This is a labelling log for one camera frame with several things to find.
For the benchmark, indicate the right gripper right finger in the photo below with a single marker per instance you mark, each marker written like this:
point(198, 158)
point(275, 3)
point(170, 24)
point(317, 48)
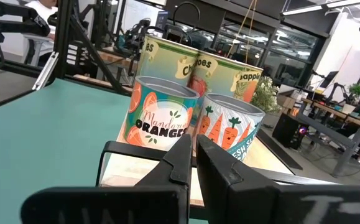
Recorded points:
point(245, 202)

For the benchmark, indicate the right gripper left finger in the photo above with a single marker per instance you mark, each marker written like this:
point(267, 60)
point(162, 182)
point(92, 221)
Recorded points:
point(167, 202)

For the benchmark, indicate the short carrots can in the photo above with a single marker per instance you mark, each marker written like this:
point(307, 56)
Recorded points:
point(226, 130)

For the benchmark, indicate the short mandarin oranges can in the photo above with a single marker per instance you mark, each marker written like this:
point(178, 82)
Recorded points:
point(155, 124)

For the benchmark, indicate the pineapple can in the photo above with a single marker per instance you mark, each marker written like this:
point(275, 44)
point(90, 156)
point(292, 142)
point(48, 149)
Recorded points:
point(248, 84)

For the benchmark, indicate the tomatoes can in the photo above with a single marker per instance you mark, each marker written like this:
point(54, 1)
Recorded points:
point(217, 77)

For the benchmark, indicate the cherries can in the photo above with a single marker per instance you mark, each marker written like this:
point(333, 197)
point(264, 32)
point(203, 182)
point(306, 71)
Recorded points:
point(164, 65)

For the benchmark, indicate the black monitor on arm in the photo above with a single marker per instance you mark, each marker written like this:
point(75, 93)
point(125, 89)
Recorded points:
point(329, 79)

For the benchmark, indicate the black computer tower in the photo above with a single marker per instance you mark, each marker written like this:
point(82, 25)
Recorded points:
point(287, 129)

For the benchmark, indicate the white-flowered plant striped pot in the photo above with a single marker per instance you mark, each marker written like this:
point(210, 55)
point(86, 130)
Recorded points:
point(268, 96)

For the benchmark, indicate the cardboard box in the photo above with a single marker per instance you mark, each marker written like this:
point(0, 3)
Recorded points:
point(287, 101)

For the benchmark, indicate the long wooden desk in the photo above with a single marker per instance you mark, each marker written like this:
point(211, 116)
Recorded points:
point(325, 109)

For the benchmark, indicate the green table mat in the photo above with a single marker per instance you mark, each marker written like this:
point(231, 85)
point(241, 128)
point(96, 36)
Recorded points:
point(43, 140)

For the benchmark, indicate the wooden workbench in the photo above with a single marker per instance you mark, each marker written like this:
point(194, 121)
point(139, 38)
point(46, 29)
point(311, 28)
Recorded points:
point(112, 56)

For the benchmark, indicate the small green desk plant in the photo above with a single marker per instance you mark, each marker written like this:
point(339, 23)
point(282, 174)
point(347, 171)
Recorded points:
point(358, 90)

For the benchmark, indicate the small background screen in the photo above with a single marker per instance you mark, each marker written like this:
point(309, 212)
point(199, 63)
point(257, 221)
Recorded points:
point(162, 19)

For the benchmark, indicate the ceiling light strip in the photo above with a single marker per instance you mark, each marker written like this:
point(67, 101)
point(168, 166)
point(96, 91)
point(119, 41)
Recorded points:
point(304, 11)
point(350, 3)

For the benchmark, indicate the person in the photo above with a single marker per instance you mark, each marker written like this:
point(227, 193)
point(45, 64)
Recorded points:
point(41, 9)

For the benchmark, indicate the wooden shelf black frame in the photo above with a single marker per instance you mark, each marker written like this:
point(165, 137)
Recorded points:
point(123, 171)

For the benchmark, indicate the silver corner bracket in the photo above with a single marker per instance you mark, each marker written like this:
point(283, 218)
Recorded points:
point(45, 71)

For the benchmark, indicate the black aluminium table frame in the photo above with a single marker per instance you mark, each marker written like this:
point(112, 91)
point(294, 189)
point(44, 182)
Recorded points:
point(64, 37)

